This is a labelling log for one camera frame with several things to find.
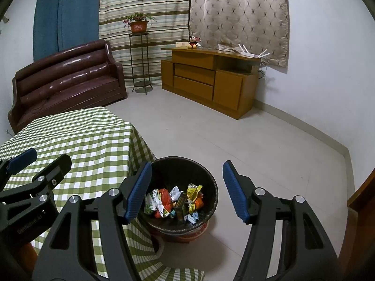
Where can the wooden cabinet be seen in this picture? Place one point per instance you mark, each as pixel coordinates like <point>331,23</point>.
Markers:
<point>193,76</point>

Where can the light blue paper packet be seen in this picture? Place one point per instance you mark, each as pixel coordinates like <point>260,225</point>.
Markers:
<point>192,218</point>

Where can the green white plastic packaging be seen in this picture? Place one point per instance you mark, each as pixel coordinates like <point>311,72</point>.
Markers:
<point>150,203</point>

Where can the potted plant in orange pot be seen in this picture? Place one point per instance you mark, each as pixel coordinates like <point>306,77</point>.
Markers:
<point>138,27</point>

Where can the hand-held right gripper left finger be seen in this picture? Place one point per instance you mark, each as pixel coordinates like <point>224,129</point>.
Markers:
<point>137,193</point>

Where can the black trash bin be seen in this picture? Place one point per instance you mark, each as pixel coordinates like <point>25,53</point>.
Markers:
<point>187,169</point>

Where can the mouse plush toy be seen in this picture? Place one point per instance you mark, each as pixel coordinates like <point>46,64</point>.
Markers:
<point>193,43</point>

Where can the dark brown leather sofa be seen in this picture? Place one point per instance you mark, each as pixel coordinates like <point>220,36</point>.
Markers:
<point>67,79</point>

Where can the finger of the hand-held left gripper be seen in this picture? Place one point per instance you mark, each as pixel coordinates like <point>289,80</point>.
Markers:
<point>58,166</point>
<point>22,158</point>

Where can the blue curtain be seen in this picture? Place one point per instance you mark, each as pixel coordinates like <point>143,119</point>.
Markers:
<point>67,11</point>

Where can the beige diamond pattern curtain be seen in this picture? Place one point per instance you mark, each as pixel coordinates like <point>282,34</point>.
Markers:
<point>240,11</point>

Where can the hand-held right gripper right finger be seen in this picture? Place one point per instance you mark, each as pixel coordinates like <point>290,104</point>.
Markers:
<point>234,193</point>

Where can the white plastic packet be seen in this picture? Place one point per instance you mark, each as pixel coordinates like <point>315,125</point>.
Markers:
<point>175,193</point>

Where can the black metal plant stand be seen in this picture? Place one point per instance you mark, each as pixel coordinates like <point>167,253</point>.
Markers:
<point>139,34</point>

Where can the yellow wrapper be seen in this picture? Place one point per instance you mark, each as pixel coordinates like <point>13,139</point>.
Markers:
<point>194,191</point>

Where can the white plastic bag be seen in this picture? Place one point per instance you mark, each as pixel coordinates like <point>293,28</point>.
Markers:
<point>227,47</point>

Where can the black cardboard box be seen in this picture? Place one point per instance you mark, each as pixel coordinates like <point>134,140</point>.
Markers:
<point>179,207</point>

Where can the orange plastic bag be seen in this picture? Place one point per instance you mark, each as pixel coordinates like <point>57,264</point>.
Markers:
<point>199,202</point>

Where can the beige tissue box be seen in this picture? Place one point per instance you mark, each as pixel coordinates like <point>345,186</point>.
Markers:
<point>182,44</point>

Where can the wooden door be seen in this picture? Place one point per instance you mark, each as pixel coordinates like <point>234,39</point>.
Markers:
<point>363,216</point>

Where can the white router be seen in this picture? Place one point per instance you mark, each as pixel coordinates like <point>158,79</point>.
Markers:
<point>249,54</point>

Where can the red plastic bag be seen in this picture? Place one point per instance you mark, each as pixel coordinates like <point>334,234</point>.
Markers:
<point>164,196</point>

